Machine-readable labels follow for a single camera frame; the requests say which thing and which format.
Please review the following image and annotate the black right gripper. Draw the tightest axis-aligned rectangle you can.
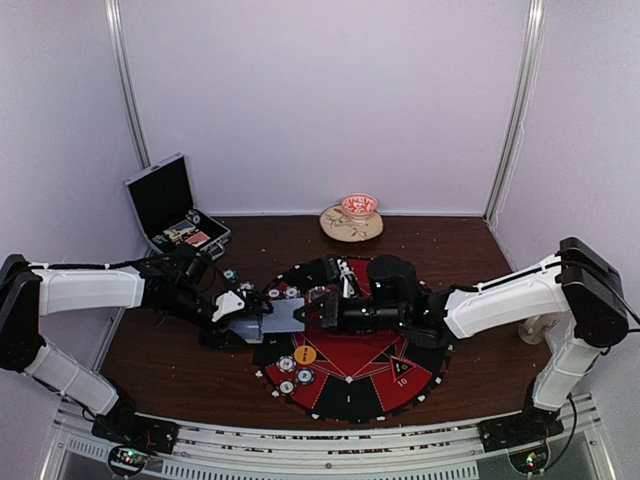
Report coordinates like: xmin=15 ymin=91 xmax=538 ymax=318
xmin=295 ymin=289 xmax=408 ymax=336

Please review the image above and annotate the blue white chip seat four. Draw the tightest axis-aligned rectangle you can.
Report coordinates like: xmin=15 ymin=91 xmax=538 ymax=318
xmin=285 ymin=286 xmax=300 ymax=299

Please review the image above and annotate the drawn blue playing card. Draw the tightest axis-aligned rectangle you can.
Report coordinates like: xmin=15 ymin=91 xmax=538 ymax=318
xmin=261 ymin=298 xmax=306 ymax=334

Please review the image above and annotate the green poker chip stack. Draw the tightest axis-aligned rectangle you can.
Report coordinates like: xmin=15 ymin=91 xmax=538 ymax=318
xmin=223 ymin=269 xmax=238 ymax=282

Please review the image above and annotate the black hundred chip seat four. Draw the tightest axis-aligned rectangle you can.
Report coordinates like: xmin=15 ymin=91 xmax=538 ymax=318
xmin=267 ymin=288 xmax=283 ymax=301

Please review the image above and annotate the blue white chip seat two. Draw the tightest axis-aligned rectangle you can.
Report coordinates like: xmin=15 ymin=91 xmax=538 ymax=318
xmin=276 ymin=355 xmax=297 ymax=373

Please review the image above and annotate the black hundred chip seat two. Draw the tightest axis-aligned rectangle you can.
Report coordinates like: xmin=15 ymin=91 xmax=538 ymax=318
xmin=278 ymin=380 xmax=296 ymax=396

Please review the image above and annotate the blue playing card deck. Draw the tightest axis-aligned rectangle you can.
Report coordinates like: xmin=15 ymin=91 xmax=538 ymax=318
xmin=226 ymin=318 xmax=264 ymax=345

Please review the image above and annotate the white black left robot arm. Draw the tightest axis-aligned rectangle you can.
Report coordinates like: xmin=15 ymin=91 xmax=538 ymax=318
xmin=1 ymin=248 xmax=273 ymax=444

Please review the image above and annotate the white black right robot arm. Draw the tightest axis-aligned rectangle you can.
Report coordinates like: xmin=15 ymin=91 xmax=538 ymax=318
xmin=293 ymin=237 xmax=629 ymax=442

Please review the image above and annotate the orange big blind button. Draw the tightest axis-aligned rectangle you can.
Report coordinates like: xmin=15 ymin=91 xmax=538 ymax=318
xmin=293 ymin=345 xmax=318 ymax=365

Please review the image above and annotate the round red black poker mat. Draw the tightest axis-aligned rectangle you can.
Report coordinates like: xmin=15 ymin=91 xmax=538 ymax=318
xmin=252 ymin=256 xmax=454 ymax=424

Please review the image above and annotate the aluminium poker chip case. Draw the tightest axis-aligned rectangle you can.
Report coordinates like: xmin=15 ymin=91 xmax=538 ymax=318
xmin=125 ymin=153 xmax=231 ymax=260

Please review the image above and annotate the cream floral ceramic plate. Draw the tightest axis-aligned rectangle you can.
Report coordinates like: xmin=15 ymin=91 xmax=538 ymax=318
xmin=319 ymin=205 xmax=384 ymax=243

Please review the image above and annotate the red patterned white bowl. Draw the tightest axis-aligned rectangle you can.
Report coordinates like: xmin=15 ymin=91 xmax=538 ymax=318
xmin=341 ymin=193 xmax=378 ymax=221

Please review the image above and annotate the white printed ceramic mug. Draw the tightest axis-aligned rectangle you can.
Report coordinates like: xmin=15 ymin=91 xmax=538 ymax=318
xmin=518 ymin=315 xmax=559 ymax=345

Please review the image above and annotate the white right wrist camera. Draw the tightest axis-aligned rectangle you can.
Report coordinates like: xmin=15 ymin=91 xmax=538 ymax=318
xmin=337 ymin=259 xmax=360 ymax=299

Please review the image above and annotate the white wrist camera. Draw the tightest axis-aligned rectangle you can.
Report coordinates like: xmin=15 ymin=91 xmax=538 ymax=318
xmin=337 ymin=259 xmax=360 ymax=299
xmin=212 ymin=290 xmax=245 ymax=323

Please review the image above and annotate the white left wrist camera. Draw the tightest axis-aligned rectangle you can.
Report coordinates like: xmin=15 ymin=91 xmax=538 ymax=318
xmin=212 ymin=290 xmax=245 ymax=323

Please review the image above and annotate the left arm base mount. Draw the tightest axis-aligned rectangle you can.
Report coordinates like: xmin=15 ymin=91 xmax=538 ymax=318
xmin=82 ymin=393 xmax=179 ymax=455

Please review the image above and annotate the aluminium front rail frame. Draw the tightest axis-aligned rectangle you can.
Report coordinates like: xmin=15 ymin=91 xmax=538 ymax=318
xmin=49 ymin=392 xmax=609 ymax=480

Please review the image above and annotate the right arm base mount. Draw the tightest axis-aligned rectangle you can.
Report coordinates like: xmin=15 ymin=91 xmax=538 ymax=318
xmin=477 ymin=405 xmax=564 ymax=452

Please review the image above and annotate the left aluminium corner post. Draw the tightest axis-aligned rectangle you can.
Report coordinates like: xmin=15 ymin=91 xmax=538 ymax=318
xmin=104 ymin=0 xmax=151 ymax=169

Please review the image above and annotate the aluminium corner post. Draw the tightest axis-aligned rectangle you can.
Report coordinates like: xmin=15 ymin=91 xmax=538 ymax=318
xmin=104 ymin=0 xmax=151 ymax=169
xmin=483 ymin=0 xmax=548 ymax=227

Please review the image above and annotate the right aluminium corner post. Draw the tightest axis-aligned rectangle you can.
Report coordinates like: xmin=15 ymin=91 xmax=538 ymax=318
xmin=483 ymin=0 xmax=548 ymax=227

